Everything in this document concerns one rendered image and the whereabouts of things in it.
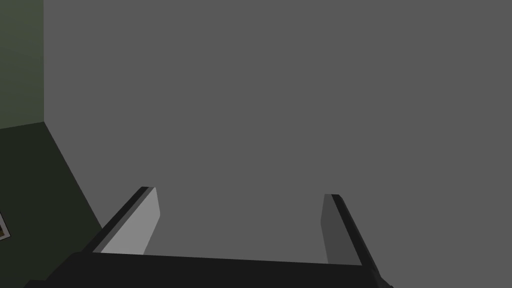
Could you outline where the framed picture on wall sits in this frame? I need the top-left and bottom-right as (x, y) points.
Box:
(0, 211), (12, 242)

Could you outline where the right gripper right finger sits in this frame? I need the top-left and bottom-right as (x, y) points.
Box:
(320, 193), (380, 273)

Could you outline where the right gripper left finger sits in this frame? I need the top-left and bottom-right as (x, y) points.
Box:
(82, 185), (161, 255)

